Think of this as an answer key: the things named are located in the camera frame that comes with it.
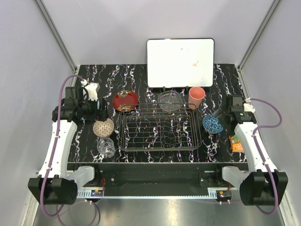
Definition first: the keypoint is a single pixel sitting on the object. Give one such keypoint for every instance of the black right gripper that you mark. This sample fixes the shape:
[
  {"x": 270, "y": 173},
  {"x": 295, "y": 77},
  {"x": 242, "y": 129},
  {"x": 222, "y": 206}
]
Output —
[{"x": 227, "y": 127}]

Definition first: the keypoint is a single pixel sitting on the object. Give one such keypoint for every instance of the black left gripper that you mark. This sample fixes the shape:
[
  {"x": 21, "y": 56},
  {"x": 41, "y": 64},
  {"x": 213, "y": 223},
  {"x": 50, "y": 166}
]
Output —
[{"x": 93, "y": 116}]

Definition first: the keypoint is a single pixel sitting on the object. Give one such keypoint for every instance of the blue geometric patterned bowl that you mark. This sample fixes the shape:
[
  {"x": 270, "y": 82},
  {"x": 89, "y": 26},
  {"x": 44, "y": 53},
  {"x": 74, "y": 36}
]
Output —
[{"x": 212, "y": 124}]

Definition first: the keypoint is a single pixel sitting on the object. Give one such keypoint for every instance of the brown checkered patterned bowl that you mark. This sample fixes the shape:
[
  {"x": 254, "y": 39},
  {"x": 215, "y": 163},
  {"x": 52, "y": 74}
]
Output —
[{"x": 103, "y": 128}]

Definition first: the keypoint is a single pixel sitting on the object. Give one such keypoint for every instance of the red floral plate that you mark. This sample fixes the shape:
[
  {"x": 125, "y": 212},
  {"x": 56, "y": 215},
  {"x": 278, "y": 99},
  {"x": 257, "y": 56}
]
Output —
[{"x": 125, "y": 101}]

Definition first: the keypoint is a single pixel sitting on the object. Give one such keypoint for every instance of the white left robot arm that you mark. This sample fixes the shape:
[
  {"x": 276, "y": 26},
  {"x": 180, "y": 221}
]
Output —
[{"x": 53, "y": 185}]

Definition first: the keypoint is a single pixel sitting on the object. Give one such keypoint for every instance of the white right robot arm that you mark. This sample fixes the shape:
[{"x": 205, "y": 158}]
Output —
[{"x": 264, "y": 184}]

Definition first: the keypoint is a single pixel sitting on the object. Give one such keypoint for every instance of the pink plastic cup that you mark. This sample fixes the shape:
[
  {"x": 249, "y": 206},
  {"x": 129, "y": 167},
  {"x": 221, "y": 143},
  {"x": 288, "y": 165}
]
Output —
[{"x": 196, "y": 95}]

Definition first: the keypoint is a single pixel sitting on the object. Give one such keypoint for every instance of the orange treehouse book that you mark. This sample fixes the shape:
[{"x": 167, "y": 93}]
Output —
[{"x": 236, "y": 145}]

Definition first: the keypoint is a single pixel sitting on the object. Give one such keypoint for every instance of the clear faceted glass tumbler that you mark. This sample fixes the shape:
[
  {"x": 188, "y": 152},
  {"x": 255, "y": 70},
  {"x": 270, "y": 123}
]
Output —
[{"x": 106, "y": 147}]

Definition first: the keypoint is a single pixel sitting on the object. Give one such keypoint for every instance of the clear glass bowl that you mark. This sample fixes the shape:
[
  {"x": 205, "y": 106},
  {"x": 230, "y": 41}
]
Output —
[{"x": 170, "y": 101}]

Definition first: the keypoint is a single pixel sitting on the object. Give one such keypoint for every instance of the white dry-erase board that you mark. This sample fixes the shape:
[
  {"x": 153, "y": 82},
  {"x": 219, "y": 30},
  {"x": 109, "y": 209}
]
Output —
[{"x": 175, "y": 63}]

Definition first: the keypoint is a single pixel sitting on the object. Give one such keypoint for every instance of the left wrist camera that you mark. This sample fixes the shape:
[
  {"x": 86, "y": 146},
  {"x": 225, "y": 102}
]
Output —
[{"x": 74, "y": 93}]

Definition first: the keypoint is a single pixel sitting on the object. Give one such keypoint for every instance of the black wire dish rack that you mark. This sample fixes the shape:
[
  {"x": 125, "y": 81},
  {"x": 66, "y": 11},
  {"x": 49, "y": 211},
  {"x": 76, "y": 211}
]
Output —
[{"x": 150, "y": 128}]

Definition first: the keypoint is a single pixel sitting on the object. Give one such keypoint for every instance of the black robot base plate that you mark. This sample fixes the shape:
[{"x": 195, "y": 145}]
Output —
[{"x": 155, "y": 180}]

